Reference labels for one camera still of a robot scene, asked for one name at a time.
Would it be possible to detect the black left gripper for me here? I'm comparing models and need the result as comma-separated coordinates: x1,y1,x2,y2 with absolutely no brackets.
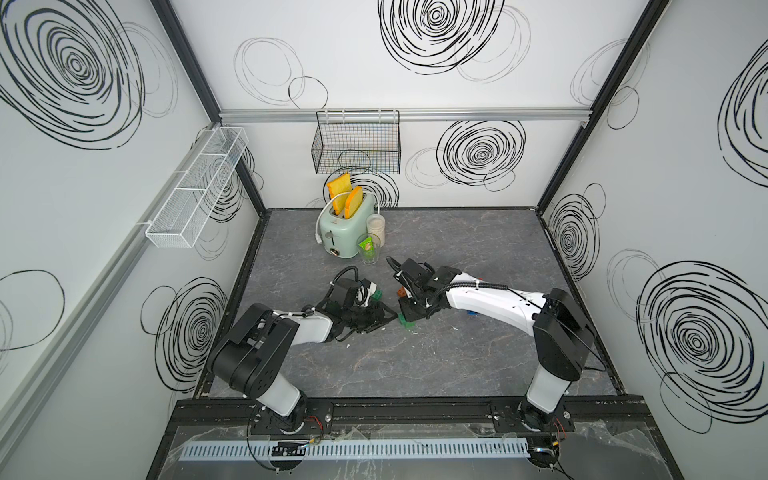
341,301,397,332

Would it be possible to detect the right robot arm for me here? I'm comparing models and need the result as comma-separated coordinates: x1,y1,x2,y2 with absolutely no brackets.
386,256,598,432

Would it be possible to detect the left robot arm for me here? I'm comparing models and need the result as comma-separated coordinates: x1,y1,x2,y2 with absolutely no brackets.
206,266,402,431

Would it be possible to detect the clear glass with green packet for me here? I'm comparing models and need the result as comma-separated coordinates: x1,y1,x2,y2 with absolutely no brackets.
357,233,381,264

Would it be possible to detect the jar of beige grains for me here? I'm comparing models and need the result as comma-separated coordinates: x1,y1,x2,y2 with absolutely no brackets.
366,214,386,246

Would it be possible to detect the mint green toaster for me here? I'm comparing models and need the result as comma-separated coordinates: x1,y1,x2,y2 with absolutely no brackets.
314,190,379,259

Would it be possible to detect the orange toast slice front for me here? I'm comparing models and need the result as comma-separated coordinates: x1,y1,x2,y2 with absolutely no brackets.
343,187,365,219

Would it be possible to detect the yellow toast slice back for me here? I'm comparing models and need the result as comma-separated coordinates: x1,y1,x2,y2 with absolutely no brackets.
327,172,353,217

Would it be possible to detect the black wire basket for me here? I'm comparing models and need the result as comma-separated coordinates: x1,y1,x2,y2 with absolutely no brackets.
310,110,402,174

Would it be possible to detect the white slotted cable duct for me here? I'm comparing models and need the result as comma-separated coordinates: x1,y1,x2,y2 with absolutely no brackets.
179,438,530,462

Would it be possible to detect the white mesh wall shelf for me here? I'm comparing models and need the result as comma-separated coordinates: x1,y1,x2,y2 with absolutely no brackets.
145,125,248,249

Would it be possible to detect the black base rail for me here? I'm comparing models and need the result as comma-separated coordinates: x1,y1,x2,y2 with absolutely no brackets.
165,395,651,435

